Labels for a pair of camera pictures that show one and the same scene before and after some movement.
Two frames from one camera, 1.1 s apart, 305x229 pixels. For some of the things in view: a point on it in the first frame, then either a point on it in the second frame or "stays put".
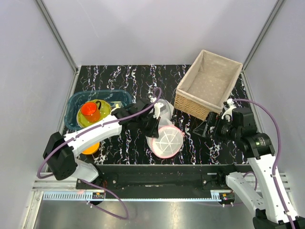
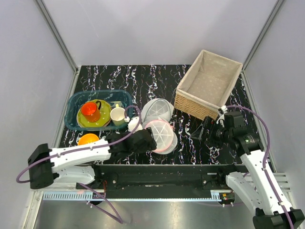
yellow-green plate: x=105 y=110 stays put
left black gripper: x=152 y=133 → x=149 y=147
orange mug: x=91 y=111 stays put
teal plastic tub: x=116 y=98 stays put
